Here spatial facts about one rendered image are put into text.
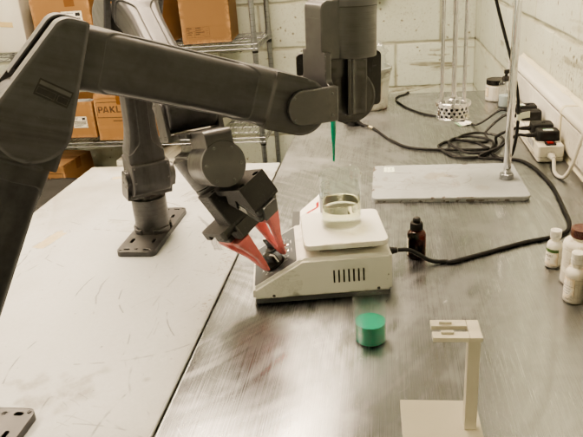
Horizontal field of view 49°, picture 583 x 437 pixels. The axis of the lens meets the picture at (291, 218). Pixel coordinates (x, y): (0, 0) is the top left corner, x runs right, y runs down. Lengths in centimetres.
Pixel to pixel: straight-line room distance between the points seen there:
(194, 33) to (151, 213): 197
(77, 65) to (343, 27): 26
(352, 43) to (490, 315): 42
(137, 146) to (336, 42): 52
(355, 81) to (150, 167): 52
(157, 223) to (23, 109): 64
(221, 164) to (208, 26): 229
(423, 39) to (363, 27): 265
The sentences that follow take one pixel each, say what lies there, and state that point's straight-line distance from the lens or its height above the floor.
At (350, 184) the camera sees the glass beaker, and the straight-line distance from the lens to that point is 89.
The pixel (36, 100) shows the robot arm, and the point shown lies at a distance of 56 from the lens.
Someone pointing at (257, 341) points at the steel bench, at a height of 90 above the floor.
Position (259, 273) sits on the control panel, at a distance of 94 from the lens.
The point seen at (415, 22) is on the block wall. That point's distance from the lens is 331.
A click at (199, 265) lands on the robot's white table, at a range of 106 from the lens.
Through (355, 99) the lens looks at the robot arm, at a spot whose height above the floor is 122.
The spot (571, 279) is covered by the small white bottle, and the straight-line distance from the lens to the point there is 93.
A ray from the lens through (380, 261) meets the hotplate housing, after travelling 90.
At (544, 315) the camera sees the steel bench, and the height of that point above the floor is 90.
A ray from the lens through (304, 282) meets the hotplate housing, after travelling 90.
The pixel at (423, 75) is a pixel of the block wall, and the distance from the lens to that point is 335.
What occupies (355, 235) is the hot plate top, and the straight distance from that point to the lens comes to 91.
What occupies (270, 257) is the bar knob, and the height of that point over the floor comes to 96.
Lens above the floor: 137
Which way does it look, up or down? 23 degrees down
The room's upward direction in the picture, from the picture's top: 4 degrees counter-clockwise
